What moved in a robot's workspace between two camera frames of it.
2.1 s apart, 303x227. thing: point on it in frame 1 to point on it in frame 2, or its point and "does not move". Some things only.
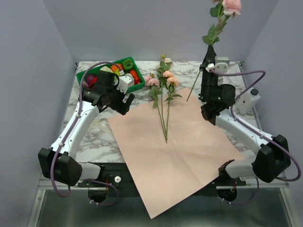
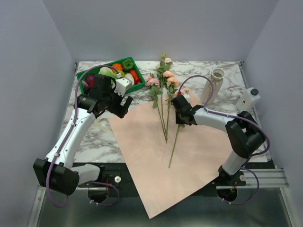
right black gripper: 209,57 to 178,120
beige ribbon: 102,123 does not move
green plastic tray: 93,70 does not move
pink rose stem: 224,9 to 179,127
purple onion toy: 89,78 does not move
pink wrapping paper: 167,173 does not move
